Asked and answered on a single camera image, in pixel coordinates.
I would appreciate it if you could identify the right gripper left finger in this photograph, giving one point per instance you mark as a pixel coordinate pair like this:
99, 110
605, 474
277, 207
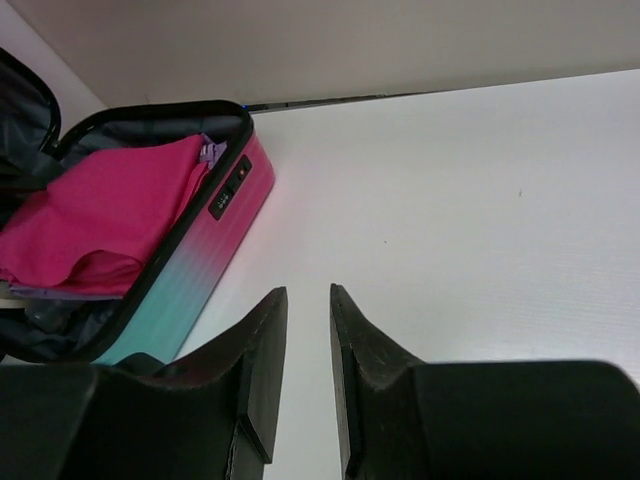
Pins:
234, 383

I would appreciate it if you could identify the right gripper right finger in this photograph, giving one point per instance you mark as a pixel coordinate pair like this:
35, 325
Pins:
379, 426

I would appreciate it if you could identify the pink and teal suitcase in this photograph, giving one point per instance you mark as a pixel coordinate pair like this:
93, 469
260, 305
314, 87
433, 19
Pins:
115, 233

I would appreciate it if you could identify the purple shirt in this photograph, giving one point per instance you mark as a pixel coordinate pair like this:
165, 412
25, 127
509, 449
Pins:
212, 152

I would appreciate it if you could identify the pink cloth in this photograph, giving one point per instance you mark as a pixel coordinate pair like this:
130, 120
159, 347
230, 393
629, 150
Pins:
100, 220

